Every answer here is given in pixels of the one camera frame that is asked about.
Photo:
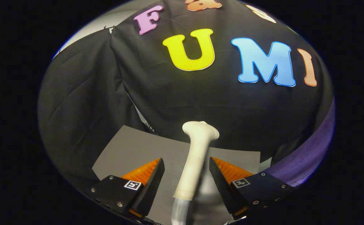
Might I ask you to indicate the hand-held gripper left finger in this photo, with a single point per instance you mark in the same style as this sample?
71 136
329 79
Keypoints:
152 187

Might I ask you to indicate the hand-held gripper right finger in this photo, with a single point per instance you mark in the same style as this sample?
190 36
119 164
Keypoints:
222 187

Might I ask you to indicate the white garment steamer head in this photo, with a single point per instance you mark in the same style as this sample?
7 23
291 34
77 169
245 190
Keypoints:
194 156

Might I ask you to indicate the purple button jacket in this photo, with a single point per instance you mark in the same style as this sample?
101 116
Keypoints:
310 156

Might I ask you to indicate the grey cabinet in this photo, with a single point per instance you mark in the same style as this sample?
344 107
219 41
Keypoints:
129 150

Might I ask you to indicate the black backdrop cloth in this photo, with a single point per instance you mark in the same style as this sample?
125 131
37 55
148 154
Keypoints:
200 100

